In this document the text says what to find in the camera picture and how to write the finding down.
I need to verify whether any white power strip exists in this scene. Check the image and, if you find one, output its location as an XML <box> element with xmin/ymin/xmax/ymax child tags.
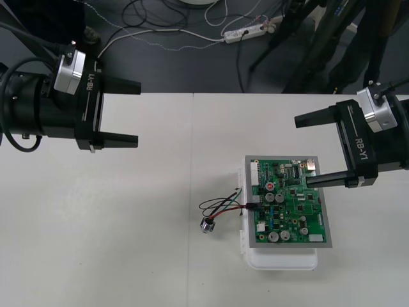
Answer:
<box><xmin>222</xmin><ymin>22</ymin><xmax>276</xmax><ymax>45</ymax></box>

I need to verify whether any black tripod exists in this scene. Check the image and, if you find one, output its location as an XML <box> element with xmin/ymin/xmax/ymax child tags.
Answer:
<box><xmin>248</xmin><ymin>0</ymin><xmax>320</xmax><ymax>94</ymax></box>

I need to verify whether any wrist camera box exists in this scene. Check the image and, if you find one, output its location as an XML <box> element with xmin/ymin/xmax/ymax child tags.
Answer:
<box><xmin>357</xmin><ymin>82</ymin><xmax>399</xmax><ymax>134</ymax></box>
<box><xmin>52</xmin><ymin>49</ymin><xmax>87</xmax><ymax>95</ymax></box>

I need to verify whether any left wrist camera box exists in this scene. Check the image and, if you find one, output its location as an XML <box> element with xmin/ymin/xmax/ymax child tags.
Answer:
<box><xmin>52</xmin><ymin>49</ymin><xmax>87</xmax><ymax>95</ymax></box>

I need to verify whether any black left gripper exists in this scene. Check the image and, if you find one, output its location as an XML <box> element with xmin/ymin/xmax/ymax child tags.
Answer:
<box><xmin>38</xmin><ymin>61</ymin><xmax>142</xmax><ymax>154</ymax></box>

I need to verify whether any white power cord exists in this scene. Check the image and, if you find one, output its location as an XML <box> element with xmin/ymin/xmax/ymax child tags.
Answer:
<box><xmin>96</xmin><ymin>27</ymin><xmax>226</xmax><ymax>60</ymax></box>

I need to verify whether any black power cord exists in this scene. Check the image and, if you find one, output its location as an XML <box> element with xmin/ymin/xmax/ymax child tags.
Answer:
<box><xmin>236</xmin><ymin>30</ymin><xmax>249</xmax><ymax>93</ymax></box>

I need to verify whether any dark green tripod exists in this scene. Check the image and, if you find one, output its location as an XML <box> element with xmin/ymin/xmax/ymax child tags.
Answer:
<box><xmin>282</xmin><ymin>0</ymin><xmax>351</xmax><ymax>94</ymax></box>

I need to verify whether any white round base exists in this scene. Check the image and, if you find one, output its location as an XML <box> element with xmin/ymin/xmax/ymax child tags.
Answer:
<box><xmin>178</xmin><ymin>0</ymin><xmax>221</xmax><ymax>6</ymax></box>

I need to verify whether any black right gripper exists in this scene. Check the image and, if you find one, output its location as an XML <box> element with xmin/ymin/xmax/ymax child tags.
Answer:
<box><xmin>294</xmin><ymin>98</ymin><xmax>402</xmax><ymax>190</ymax></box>

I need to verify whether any red black green cable bundle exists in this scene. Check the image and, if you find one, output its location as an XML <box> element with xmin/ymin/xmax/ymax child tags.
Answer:
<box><xmin>198</xmin><ymin>187</ymin><xmax>261</xmax><ymax>236</ymax></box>

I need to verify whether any green circuit board grey frame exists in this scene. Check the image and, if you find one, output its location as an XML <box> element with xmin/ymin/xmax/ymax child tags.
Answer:
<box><xmin>244</xmin><ymin>155</ymin><xmax>334</xmax><ymax>249</ymax></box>

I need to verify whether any milky plastic box with lid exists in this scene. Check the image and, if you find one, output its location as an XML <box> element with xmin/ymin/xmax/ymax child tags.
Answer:
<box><xmin>238</xmin><ymin>169</ymin><xmax>320</xmax><ymax>272</ymax></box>

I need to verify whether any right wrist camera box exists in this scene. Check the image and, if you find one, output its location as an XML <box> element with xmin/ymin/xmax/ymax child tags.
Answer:
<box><xmin>357</xmin><ymin>82</ymin><xmax>399</xmax><ymax>134</ymax></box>

